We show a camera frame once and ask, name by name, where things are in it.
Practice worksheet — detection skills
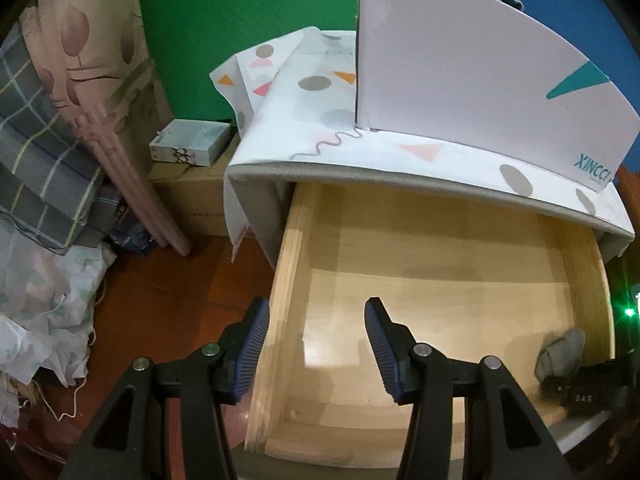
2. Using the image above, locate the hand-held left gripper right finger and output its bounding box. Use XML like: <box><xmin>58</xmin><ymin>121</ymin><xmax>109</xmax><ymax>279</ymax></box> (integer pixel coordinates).
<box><xmin>364</xmin><ymin>297</ymin><xmax>571</xmax><ymax>480</ymax></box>

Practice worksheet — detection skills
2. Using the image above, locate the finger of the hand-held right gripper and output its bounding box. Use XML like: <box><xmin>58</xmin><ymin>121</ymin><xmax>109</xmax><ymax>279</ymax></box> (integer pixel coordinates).
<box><xmin>541</xmin><ymin>376</ymin><xmax>576</xmax><ymax>403</ymax></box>

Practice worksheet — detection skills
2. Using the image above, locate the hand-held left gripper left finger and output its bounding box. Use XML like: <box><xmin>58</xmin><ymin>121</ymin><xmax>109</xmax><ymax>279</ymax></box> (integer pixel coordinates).
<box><xmin>65</xmin><ymin>296</ymin><xmax>272</xmax><ymax>480</ymax></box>

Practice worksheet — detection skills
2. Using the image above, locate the grey ribbed sock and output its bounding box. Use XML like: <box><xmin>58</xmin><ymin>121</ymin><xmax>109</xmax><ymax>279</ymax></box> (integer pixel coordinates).
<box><xmin>534</xmin><ymin>327</ymin><xmax>587</xmax><ymax>386</ymax></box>

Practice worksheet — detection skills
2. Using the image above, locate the wooden drawer with grey front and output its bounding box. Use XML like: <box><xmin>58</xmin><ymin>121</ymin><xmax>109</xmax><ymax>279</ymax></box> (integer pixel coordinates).
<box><xmin>232</xmin><ymin>182</ymin><xmax>617</xmax><ymax>480</ymax></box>

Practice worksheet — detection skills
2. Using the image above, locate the white shoe box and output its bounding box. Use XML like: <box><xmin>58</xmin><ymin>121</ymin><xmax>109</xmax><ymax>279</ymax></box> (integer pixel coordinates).
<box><xmin>354</xmin><ymin>0</ymin><xmax>640</xmax><ymax>193</ymax></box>

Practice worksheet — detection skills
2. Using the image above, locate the blue printed packet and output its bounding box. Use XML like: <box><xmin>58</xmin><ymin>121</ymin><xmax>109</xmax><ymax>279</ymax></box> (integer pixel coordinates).
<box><xmin>107</xmin><ymin>195</ymin><xmax>153</xmax><ymax>256</ymax></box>

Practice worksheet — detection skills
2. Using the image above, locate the brown cardboard box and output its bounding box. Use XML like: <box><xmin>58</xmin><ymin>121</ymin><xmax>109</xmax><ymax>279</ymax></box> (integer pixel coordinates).
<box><xmin>149</xmin><ymin>132</ymin><xmax>256</xmax><ymax>238</ymax></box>

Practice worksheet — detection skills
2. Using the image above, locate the white leaf-print cloth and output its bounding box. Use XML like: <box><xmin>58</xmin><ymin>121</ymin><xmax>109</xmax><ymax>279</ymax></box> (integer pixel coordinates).
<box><xmin>0</xmin><ymin>220</ymin><xmax>118</xmax><ymax>386</ymax></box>

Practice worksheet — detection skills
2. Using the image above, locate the small white carton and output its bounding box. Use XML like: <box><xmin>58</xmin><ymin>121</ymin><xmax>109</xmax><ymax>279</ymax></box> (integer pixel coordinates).
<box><xmin>149</xmin><ymin>119</ymin><xmax>233</xmax><ymax>167</ymax></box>

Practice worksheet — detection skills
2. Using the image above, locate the white patterned cover cloth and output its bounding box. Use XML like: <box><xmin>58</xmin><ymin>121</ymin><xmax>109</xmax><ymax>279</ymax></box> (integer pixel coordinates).
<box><xmin>209</xmin><ymin>26</ymin><xmax>626</xmax><ymax>263</ymax></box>

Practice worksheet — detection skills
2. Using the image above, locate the grey plaid blanket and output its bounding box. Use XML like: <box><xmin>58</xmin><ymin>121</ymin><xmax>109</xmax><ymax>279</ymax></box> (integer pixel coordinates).
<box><xmin>0</xmin><ymin>22</ymin><xmax>123</xmax><ymax>256</ymax></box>

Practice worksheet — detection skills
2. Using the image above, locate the green foam mat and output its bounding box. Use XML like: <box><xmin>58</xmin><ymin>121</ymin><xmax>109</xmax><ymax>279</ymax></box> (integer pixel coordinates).
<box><xmin>132</xmin><ymin>0</ymin><xmax>468</xmax><ymax>123</ymax></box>

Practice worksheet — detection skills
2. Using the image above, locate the white cord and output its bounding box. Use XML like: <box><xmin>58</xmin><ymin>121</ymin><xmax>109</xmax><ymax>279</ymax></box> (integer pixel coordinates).
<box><xmin>42</xmin><ymin>280</ymin><xmax>108</xmax><ymax>423</ymax></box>

